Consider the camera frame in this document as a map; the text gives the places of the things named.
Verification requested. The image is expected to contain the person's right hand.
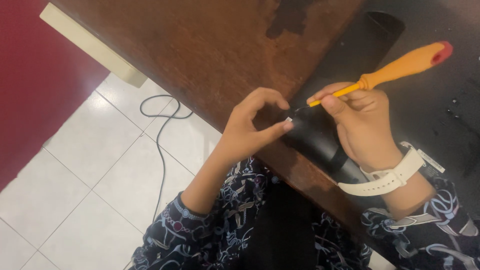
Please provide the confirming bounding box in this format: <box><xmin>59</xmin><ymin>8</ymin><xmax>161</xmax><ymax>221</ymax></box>
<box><xmin>307</xmin><ymin>82</ymin><xmax>403</xmax><ymax>170</ymax></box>

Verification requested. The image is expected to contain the person's left hand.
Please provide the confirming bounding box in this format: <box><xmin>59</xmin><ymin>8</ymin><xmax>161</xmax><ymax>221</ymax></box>
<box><xmin>215</xmin><ymin>87</ymin><xmax>294</xmax><ymax>170</ymax></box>

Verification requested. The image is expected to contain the black hair dryer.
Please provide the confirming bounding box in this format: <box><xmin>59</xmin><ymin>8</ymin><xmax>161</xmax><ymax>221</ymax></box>
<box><xmin>283</xmin><ymin>10</ymin><xmax>406</xmax><ymax>185</ymax></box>

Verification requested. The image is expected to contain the orange handled screwdriver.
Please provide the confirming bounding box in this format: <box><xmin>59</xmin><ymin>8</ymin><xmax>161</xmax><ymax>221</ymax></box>
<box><xmin>293</xmin><ymin>40</ymin><xmax>454</xmax><ymax>113</ymax></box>

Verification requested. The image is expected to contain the white wrist watch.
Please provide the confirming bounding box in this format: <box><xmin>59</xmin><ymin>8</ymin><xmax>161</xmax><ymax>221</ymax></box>
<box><xmin>337</xmin><ymin>141</ymin><xmax>427</xmax><ymax>197</ymax></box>

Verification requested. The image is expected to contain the white label tag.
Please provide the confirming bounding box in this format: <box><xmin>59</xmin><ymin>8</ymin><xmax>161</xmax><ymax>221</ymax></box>
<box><xmin>416</xmin><ymin>148</ymin><xmax>446</xmax><ymax>174</ymax></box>

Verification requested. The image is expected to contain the dark patterned shirt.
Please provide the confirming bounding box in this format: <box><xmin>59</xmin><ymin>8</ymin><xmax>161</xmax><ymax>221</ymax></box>
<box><xmin>129</xmin><ymin>155</ymin><xmax>480</xmax><ymax>270</ymax></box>

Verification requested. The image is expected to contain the black table mat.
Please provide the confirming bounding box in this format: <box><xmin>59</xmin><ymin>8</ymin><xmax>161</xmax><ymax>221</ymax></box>
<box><xmin>289</xmin><ymin>0</ymin><xmax>480</xmax><ymax>233</ymax></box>

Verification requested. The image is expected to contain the black cable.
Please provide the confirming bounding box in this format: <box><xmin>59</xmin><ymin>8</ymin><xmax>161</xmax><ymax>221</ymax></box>
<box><xmin>139</xmin><ymin>94</ymin><xmax>194</xmax><ymax>223</ymax></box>

